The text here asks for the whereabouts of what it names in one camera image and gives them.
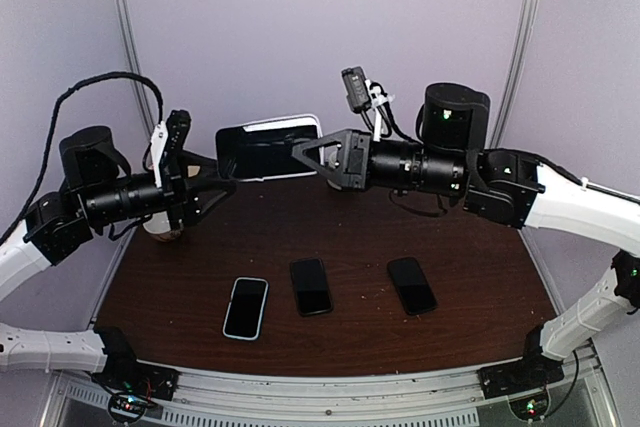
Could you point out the cream textured mug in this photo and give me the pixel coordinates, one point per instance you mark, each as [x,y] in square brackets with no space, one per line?
[331,163]

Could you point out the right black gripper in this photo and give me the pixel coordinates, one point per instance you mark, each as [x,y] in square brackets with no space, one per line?
[356,147]

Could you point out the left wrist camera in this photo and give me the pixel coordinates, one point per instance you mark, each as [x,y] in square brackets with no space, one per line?
[166,146]

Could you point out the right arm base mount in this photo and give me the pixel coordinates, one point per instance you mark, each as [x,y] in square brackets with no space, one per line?
[519,376]

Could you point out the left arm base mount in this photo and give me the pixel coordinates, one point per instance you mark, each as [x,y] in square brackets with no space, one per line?
[143,380]

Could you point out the phone in light-blue case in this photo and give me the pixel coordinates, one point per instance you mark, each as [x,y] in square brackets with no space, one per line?
[245,310]

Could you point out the black phone centre left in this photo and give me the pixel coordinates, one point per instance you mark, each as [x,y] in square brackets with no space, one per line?
[311,288]

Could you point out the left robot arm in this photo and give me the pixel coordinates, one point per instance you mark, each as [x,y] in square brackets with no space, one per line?
[98,191]

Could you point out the right aluminium corner post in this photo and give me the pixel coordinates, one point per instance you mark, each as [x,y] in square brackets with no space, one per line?
[524,31]

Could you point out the purple smartphone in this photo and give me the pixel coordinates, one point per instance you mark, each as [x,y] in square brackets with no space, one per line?
[227,141]

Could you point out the left aluminium corner post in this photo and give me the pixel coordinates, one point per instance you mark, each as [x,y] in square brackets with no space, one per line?
[132,63]

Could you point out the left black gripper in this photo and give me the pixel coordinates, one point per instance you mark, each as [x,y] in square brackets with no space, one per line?
[175,179]

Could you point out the white patterned bowl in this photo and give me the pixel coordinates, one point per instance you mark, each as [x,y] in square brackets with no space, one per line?
[158,227]

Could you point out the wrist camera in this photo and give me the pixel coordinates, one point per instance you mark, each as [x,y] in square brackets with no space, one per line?
[166,146]
[370,101]

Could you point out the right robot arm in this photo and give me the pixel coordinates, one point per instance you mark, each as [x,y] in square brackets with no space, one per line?
[509,187]

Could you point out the lilac silicone phone case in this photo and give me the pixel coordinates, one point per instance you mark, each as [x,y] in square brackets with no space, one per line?
[265,148]

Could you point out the black phone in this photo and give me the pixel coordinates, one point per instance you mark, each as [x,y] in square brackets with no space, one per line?
[411,285]
[311,288]

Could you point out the black phone centre right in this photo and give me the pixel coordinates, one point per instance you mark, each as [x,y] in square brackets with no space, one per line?
[411,285]

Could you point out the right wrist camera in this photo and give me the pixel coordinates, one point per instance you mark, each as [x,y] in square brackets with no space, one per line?
[370,101]

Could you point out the aluminium corner post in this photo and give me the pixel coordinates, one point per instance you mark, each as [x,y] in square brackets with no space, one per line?
[132,63]
[524,31]

